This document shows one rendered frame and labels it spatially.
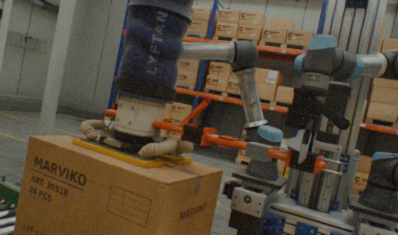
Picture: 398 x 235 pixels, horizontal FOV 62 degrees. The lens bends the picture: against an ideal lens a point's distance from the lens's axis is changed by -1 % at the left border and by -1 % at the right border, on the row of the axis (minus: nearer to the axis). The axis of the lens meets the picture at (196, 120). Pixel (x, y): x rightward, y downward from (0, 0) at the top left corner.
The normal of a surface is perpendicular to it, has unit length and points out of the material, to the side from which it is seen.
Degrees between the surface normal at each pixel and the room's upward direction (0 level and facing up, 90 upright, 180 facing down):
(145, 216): 90
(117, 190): 90
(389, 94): 88
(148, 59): 75
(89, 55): 90
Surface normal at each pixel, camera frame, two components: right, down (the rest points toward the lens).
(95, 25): -0.39, -0.03
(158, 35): 0.44, -0.22
